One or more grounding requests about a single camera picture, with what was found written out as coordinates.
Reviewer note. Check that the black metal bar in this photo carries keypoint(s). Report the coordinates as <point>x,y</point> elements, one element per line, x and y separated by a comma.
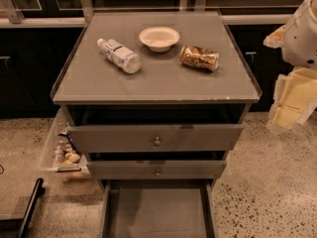
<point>21,225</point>

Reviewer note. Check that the grey bottom drawer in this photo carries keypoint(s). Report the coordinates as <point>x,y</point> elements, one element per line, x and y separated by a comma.
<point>158,209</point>

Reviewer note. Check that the white paper bowl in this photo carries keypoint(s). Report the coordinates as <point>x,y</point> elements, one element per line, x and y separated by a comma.
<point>159,39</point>

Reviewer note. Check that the grey drawer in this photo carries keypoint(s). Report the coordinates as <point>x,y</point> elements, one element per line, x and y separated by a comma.
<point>158,209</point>
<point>155,138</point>
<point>156,169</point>

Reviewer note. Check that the clear plastic water bottle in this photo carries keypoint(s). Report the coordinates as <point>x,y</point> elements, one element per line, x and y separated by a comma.
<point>127,60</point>

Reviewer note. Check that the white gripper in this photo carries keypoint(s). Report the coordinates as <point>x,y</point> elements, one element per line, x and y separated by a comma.
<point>299,39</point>

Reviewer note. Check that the snack items in bin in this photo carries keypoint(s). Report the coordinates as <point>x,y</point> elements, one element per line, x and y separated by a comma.
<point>64,154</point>

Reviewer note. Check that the grey drawer cabinet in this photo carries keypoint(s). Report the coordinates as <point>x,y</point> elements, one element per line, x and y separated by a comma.
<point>91,90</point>

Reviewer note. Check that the crushed orange can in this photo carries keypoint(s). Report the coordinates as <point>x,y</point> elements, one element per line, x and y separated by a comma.
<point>196,57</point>

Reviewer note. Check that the grey middle drawer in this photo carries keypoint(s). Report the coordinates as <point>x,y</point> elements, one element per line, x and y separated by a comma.
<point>156,169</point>

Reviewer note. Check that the grey top drawer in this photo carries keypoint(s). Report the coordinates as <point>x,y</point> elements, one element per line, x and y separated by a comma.
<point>155,138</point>

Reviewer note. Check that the clear plastic storage bin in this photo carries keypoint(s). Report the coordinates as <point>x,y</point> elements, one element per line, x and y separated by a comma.
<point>58,132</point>

